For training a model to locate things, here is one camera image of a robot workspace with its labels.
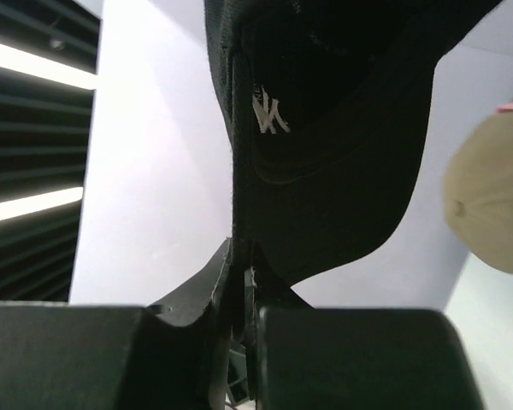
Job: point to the black baseball cap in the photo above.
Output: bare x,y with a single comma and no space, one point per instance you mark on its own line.
326,105

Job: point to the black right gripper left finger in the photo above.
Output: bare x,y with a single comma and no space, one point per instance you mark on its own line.
170,355

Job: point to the beige baseball cap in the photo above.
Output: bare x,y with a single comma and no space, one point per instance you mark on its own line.
477,192

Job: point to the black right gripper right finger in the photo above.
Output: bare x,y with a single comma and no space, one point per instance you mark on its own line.
301,357

